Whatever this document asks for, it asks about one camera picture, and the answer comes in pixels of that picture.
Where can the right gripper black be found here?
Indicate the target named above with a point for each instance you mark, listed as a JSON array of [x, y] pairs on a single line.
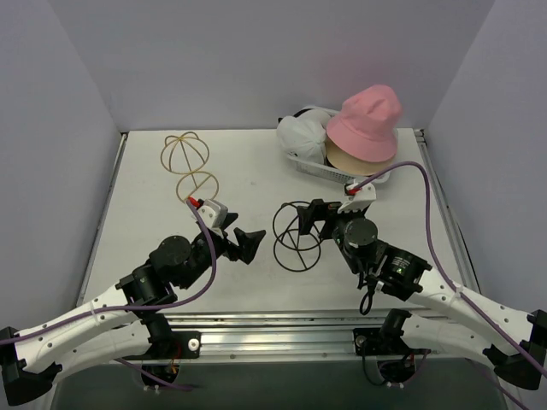
[[326, 214]]

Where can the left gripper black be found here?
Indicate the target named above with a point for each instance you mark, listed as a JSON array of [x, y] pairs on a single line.
[[226, 243]]

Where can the beige bucket hat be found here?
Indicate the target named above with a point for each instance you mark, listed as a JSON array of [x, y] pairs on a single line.
[[346, 163]]

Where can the white baseball cap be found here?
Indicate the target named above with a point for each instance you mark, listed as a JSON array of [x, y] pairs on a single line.
[[302, 138]]

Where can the gold wire hat stand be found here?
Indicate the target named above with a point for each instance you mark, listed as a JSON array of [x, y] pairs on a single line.
[[186, 156]]

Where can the pink bucket hat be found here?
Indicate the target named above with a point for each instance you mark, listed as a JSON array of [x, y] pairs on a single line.
[[364, 126]]

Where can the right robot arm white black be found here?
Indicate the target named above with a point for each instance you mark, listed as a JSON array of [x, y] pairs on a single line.
[[511, 342]]

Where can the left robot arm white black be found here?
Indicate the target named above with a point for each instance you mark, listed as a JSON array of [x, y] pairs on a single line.
[[126, 319]]

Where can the white plastic basket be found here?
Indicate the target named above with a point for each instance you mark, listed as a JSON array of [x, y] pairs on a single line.
[[324, 171]]

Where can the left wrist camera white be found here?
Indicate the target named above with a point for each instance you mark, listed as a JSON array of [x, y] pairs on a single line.
[[212, 211]]

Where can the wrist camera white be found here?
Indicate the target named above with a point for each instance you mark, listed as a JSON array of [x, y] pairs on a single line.
[[357, 199], [212, 211]]

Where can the black wire hat stand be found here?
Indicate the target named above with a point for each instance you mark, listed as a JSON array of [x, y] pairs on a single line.
[[290, 237]]

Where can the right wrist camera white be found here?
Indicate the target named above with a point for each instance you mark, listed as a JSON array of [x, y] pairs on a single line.
[[357, 199]]

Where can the aluminium rail frame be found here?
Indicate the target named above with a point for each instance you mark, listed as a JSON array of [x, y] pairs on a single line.
[[273, 340]]

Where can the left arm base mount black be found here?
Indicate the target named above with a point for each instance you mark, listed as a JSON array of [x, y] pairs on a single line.
[[188, 341]]

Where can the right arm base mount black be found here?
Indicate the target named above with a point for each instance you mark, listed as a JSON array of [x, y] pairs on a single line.
[[369, 342]]

